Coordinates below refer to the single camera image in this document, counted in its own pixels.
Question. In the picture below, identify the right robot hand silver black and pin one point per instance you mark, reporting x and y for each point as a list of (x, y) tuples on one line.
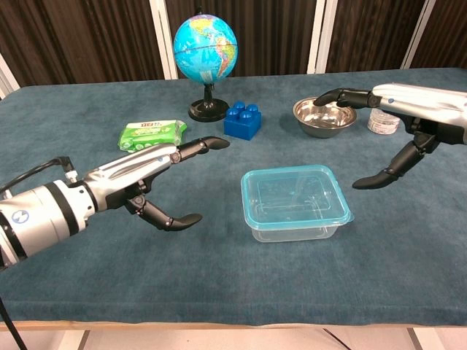
[(430, 109)]

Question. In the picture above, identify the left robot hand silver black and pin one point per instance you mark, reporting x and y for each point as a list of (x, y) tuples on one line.
[(120, 171)]

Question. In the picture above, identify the blue translucent plastic container lid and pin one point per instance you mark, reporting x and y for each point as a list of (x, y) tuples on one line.
[(292, 197)]

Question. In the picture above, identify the clear plastic container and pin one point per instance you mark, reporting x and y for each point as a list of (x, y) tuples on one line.
[(292, 233)]

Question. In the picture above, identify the green wet wipes pack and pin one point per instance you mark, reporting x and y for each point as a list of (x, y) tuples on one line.
[(149, 136)]

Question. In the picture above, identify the small clear plastic jar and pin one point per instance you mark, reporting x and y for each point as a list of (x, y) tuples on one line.
[(381, 125)]

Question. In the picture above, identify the stainless steel bowl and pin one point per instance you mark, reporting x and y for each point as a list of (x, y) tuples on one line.
[(324, 122)]

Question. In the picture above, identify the blue plastic building block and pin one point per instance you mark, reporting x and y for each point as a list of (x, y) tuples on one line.
[(241, 124)]

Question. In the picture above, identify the teal table cloth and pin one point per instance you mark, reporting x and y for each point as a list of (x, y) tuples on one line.
[(219, 277)]

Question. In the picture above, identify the small desk globe black stand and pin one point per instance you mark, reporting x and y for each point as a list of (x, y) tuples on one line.
[(204, 47)]

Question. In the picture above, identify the white frame post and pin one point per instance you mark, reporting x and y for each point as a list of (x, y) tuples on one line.
[(7, 78), (164, 36), (417, 34), (321, 36)]

